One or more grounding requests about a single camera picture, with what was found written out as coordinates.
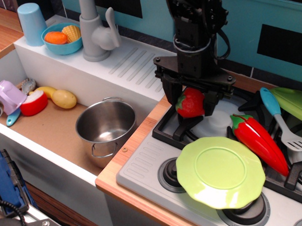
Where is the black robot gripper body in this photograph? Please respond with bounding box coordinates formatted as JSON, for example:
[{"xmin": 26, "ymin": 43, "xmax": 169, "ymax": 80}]
[{"xmin": 153, "ymin": 52, "xmax": 235, "ymax": 98}]

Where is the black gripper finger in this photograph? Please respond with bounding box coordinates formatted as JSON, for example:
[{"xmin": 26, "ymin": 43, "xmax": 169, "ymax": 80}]
[
  {"xmin": 162, "ymin": 76, "xmax": 183, "ymax": 105},
  {"xmin": 203, "ymin": 89, "xmax": 223, "ymax": 117}
]

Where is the red toy strawberry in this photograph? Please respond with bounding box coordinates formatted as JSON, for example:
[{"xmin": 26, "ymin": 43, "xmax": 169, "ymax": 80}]
[{"xmin": 175, "ymin": 87, "xmax": 205, "ymax": 118}]

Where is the stainless steel pot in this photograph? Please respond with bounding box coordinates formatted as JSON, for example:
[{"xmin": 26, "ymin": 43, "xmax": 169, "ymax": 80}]
[{"xmin": 75, "ymin": 97, "xmax": 137, "ymax": 168}]

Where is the black stove grate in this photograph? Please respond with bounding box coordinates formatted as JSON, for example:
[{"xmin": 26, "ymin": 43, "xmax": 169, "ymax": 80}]
[{"xmin": 152, "ymin": 88, "xmax": 302, "ymax": 203}]

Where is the red toy chili pepper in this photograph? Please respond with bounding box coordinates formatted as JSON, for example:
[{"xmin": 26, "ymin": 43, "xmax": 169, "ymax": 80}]
[{"xmin": 230, "ymin": 114, "xmax": 289, "ymax": 177}]

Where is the grey toy stove top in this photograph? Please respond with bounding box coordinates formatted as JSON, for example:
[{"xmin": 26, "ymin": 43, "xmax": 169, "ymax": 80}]
[{"xmin": 116, "ymin": 77, "xmax": 302, "ymax": 226}]

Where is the green plastic plate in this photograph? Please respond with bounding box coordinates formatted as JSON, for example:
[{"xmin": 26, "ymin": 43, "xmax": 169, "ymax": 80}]
[{"xmin": 176, "ymin": 136, "xmax": 265, "ymax": 209}]

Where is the grey left stove knob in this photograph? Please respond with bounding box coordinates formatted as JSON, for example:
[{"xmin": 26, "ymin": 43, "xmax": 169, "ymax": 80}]
[{"xmin": 158, "ymin": 157, "xmax": 185, "ymax": 194}]

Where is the grey stove knob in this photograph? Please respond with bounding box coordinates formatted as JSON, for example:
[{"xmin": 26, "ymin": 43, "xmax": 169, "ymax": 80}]
[
  {"xmin": 217, "ymin": 193, "xmax": 270, "ymax": 226},
  {"xmin": 158, "ymin": 157, "xmax": 185, "ymax": 194}
]

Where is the green plastic lid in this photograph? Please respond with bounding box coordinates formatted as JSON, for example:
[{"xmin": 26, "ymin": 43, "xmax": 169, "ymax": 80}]
[{"xmin": 270, "ymin": 87, "xmax": 302, "ymax": 121}]

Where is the grey toy faucet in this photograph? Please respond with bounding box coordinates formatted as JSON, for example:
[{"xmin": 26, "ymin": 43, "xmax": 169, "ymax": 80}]
[{"xmin": 79, "ymin": 0, "xmax": 121, "ymax": 62}]

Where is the yellow toy potato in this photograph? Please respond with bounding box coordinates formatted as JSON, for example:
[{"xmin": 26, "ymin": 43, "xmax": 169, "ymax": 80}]
[{"xmin": 52, "ymin": 89, "xmax": 77, "ymax": 109}]

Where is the blue plastic bowl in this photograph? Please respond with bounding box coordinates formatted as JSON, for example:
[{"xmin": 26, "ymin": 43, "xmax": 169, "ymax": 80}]
[{"xmin": 42, "ymin": 22, "xmax": 83, "ymax": 56}]

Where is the yellow toy corn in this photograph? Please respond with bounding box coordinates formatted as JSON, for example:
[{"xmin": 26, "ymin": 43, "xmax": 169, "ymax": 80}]
[{"xmin": 61, "ymin": 25, "xmax": 81, "ymax": 43}]

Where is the white toy sink unit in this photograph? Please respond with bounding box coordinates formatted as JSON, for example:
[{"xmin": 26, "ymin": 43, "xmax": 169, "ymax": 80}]
[{"xmin": 0, "ymin": 37, "xmax": 171, "ymax": 226}]

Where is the grey middle stove knob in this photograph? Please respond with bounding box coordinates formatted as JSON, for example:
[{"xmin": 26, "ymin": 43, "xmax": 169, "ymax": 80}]
[{"xmin": 217, "ymin": 193, "xmax": 270, "ymax": 226}]

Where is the yellow toy banana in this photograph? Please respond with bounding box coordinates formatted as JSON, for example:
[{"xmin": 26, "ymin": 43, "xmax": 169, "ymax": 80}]
[{"xmin": 29, "ymin": 86, "xmax": 56, "ymax": 99}]

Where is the orange toy carrot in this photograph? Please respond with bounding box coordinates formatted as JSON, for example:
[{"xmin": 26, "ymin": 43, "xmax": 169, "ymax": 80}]
[{"xmin": 45, "ymin": 31, "xmax": 68, "ymax": 45}]

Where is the red toy apple half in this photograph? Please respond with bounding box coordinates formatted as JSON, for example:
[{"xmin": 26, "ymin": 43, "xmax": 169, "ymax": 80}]
[{"xmin": 20, "ymin": 90, "xmax": 48, "ymax": 117}]

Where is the grey slotted spoon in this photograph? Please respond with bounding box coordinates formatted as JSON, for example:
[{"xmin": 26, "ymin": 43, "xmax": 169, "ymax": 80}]
[{"xmin": 6, "ymin": 78, "xmax": 36, "ymax": 127}]

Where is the light blue plastic cup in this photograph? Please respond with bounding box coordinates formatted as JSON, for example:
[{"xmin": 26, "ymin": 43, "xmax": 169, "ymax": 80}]
[{"xmin": 17, "ymin": 2, "xmax": 47, "ymax": 47}]

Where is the purple plastic cup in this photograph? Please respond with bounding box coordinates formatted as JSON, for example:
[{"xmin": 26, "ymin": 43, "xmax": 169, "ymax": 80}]
[{"xmin": 0, "ymin": 80, "xmax": 27, "ymax": 115}]

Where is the blue black clamp device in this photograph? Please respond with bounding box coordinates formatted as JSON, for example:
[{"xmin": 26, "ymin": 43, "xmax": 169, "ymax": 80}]
[{"xmin": 0, "ymin": 149, "xmax": 38, "ymax": 212}]

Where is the blue handled grey spatula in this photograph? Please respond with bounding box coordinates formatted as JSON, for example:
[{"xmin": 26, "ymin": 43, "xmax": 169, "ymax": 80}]
[{"xmin": 260, "ymin": 87, "xmax": 302, "ymax": 152}]

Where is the black coiled cable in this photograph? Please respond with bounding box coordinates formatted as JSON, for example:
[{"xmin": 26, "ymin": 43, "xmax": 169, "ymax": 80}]
[{"xmin": 0, "ymin": 198, "xmax": 28, "ymax": 226}]

